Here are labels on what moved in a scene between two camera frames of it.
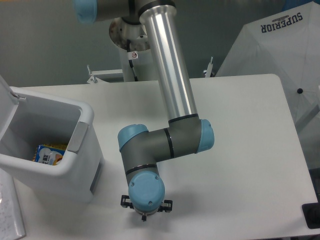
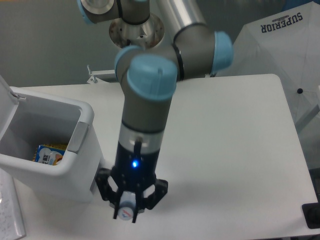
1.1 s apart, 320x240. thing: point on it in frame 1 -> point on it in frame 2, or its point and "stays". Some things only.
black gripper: (166, 205) -> (132, 172)
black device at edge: (311, 213) stays
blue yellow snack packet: (49, 153) stays
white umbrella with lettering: (286, 44) stays
